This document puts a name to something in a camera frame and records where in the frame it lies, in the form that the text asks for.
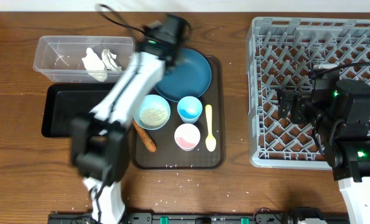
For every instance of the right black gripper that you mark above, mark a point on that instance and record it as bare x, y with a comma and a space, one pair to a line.
301, 102

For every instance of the light blue cup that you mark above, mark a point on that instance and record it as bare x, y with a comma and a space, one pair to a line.
189, 109

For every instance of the white pink cup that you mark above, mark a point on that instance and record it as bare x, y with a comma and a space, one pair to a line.
187, 136

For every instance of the white tissue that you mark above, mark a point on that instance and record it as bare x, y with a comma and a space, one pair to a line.
97, 67

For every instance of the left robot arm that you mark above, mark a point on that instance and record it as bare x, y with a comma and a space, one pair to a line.
99, 142

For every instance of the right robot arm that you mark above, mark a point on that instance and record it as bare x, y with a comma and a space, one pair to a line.
339, 112

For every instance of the grey dishwasher rack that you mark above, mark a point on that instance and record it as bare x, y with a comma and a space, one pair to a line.
280, 51

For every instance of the clear plastic waste bin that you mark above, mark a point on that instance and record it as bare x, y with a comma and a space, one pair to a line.
59, 57

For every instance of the yellow plastic spoon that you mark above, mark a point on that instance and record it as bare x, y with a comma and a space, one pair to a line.
210, 139

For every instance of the dark blue plate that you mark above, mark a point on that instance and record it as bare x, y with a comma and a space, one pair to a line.
191, 76

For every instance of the brown serving tray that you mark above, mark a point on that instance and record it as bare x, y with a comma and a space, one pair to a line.
168, 154

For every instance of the light blue bowl with rice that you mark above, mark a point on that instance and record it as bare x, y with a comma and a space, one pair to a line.
153, 113

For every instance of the orange carrot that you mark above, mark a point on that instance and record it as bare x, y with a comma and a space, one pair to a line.
147, 141

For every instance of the black rectangular tray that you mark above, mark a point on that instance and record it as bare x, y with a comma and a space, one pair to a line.
65, 101

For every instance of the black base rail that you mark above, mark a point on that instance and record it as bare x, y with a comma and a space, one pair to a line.
260, 216

